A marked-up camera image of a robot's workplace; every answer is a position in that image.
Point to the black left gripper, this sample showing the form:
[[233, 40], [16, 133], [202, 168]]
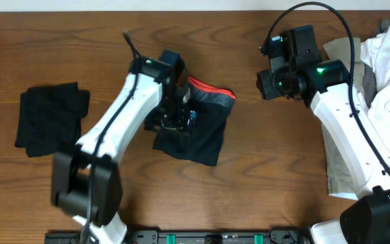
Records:
[[169, 121]]

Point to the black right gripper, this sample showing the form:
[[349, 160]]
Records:
[[265, 82]]

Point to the black leggings with red waistband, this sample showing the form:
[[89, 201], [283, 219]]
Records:
[[212, 105]]

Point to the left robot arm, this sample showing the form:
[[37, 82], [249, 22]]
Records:
[[86, 182]]

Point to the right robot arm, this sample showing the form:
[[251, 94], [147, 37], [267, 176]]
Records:
[[324, 88]]

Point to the khaki beige garment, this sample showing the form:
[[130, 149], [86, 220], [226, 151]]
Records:
[[340, 183]]

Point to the grey garment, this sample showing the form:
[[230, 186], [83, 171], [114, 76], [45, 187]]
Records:
[[384, 51]]

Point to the folded black garment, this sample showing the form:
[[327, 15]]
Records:
[[50, 117]]

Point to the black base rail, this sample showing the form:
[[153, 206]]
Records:
[[273, 236]]

